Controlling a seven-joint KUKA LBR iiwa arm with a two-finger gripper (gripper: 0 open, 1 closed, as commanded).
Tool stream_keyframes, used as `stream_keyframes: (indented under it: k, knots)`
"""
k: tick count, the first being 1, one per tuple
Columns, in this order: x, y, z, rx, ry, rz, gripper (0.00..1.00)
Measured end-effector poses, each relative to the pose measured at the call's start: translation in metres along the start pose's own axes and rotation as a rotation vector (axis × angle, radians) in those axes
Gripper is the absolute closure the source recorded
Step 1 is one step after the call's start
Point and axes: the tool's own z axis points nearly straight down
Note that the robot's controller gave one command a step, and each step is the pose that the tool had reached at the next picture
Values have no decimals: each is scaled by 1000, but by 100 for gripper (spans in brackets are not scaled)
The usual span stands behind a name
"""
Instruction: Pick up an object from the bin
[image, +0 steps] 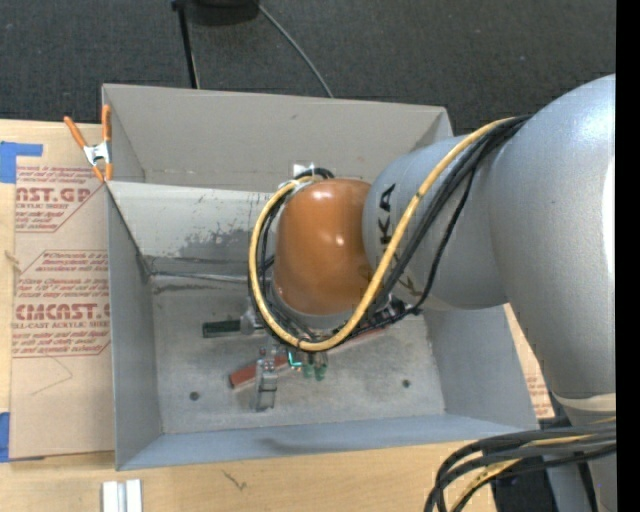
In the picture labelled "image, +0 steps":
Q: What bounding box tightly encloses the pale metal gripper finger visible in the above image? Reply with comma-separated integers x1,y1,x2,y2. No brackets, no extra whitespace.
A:
264,356,280,408
254,357,267,413

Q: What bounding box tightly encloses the red-brown flat block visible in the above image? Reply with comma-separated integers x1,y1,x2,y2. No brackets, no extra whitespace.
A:
228,323,389,390

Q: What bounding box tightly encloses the dark green flat block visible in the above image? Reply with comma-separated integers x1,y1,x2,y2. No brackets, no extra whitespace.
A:
201,319,243,339

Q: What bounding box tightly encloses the grey metal bin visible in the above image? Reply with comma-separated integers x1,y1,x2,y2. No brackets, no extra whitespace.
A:
101,83,542,472

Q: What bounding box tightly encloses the brown cardboard board red print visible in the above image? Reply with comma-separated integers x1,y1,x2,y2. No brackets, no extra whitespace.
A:
0,118,557,463

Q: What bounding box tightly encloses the black cylinder on white bracket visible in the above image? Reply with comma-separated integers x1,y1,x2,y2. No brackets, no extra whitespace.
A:
378,297,413,324

